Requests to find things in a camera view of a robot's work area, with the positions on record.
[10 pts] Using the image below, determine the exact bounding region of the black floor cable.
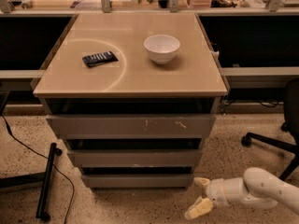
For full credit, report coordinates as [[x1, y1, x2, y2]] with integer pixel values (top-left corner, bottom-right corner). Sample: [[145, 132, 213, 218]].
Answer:
[[0, 115, 76, 224]]

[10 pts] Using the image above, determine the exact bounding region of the black wheeled stand base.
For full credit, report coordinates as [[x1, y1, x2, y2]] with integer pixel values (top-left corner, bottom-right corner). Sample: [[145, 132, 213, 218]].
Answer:
[[0, 91, 63, 222]]

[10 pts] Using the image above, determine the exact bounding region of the black office chair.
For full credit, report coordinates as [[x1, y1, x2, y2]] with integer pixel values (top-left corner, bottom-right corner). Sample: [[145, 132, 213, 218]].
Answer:
[[240, 77, 299, 182]]

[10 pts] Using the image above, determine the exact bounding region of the black remote control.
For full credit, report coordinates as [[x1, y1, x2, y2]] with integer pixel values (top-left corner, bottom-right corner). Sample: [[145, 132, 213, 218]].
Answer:
[[82, 51, 118, 67]]

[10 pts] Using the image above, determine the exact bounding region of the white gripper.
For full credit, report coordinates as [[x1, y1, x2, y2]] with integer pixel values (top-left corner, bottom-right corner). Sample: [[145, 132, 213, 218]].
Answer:
[[184, 177, 230, 220]]

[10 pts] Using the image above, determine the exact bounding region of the white bowl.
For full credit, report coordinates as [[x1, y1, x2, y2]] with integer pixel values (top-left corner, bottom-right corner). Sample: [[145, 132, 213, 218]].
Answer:
[[144, 35, 180, 64]]

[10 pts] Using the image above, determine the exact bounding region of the grey top drawer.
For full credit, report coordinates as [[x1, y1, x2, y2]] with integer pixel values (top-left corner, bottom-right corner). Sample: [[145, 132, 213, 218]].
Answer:
[[46, 114, 215, 139]]

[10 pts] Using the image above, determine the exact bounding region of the grey bottom drawer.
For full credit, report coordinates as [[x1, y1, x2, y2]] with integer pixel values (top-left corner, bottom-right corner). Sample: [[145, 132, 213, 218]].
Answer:
[[81, 174, 193, 189]]

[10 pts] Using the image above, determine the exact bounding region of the grey drawer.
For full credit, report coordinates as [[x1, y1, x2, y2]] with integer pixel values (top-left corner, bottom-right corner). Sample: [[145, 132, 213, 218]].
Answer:
[[46, 114, 215, 139], [67, 149, 201, 167], [81, 174, 193, 189]]

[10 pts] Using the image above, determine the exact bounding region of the grey drawer cabinet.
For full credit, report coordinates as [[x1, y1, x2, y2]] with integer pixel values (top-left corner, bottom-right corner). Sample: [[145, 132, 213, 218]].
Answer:
[[32, 13, 228, 175]]

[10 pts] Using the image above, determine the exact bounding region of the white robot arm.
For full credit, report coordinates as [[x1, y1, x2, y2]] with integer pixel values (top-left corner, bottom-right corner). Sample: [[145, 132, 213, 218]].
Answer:
[[185, 167, 299, 220]]

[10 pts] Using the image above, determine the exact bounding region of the grey middle drawer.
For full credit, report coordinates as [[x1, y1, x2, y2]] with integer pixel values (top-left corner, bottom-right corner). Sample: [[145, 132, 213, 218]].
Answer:
[[67, 149, 201, 167]]

